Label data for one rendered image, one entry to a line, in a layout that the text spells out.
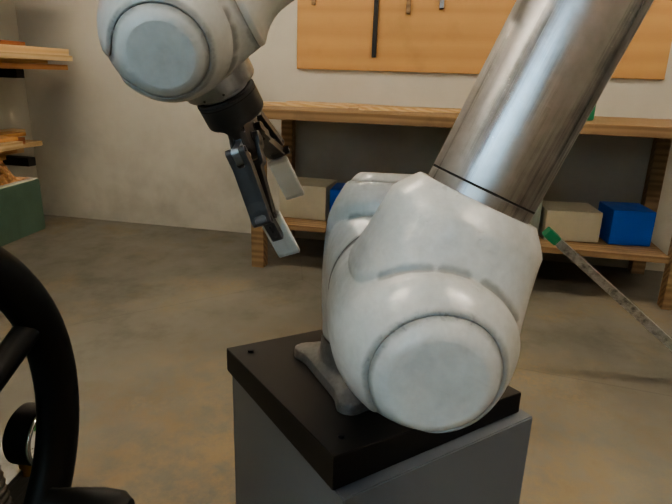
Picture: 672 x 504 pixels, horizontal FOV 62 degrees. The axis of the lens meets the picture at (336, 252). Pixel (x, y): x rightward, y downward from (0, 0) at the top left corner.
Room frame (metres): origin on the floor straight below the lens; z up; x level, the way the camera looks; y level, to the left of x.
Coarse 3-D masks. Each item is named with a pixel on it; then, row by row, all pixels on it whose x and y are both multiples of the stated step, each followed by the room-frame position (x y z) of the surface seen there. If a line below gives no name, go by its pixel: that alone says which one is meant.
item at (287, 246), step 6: (282, 216) 0.69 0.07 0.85; (282, 222) 0.69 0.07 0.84; (264, 228) 0.69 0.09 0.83; (282, 228) 0.69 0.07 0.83; (288, 228) 0.70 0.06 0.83; (288, 234) 0.70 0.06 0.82; (270, 240) 0.70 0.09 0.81; (282, 240) 0.70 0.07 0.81; (288, 240) 0.70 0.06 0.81; (294, 240) 0.70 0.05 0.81; (276, 246) 0.70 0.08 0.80; (282, 246) 0.70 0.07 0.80; (288, 246) 0.70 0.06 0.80; (294, 246) 0.70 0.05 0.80; (276, 252) 0.71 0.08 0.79; (282, 252) 0.71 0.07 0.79; (288, 252) 0.71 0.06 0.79; (294, 252) 0.71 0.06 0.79
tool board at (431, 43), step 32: (320, 0) 3.46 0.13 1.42; (352, 0) 3.43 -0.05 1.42; (384, 0) 3.39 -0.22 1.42; (416, 0) 3.35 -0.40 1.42; (448, 0) 3.32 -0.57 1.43; (480, 0) 3.28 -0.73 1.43; (512, 0) 3.25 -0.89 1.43; (320, 32) 3.46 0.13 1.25; (352, 32) 3.42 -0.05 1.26; (384, 32) 3.39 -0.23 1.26; (416, 32) 3.35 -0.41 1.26; (448, 32) 3.31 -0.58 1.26; (480, 32) 3.28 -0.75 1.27; (640, 32) 3.11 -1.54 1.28; (320, 64) 3.46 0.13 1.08; (352, 64) 3.42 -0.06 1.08; (384, 64) 3.38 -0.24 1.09; (416, 64) 3.35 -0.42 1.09; (448, 64) 3.31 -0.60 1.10; (480, 64) 3.27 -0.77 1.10; (640, 64) 3.11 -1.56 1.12
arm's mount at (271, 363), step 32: (256, 352) 0.72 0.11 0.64; (288, 352) 0.73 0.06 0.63; (256, 384) 0.65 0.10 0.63; (288, 384) 0.64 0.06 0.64; (320, 384) 0.64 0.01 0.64; (288, 416) 0.57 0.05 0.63; (320, 416) 0.56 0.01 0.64; (352, 416) 0.57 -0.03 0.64; (320, 448) 0.51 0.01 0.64; (352, 448) 0.50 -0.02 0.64; (384, 448) 0.52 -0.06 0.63; (416, 448) 0.55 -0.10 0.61; (352, 480) 0.50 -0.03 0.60
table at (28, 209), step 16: (0, 192) 0.56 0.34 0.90; (16, 192) 0.58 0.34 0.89; (32, 192) 0.61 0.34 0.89; (0, 208) 0.56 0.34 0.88; (16, 208) 0.58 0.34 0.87; (32, 208) 0.60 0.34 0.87; (0, 224) 0.55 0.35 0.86; (16, 224) 0.58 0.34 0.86; (32, 224) 0.60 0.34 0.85; (0, 240) 0.55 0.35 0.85
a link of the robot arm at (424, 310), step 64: (576, 0) 0.47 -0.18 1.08; (640, 0) 0.47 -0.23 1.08; (512, 64) 0.48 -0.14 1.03; (576, 64) 0.46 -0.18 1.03; (512, 128) 0.46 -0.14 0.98; (576, 128) 0.47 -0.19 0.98; (448, 192) 0.45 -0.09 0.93; (512, 192) 0.45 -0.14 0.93; (384, 256) 0.44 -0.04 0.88; (448, 256) 0.42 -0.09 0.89; (512, 256) 0.43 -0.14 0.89; (384, 320) 0.39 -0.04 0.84; (448, 320) 0.38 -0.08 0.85; (512, 320) 0.40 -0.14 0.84; (384, 384) 0.37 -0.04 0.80; (448, 384) 0.37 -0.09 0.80
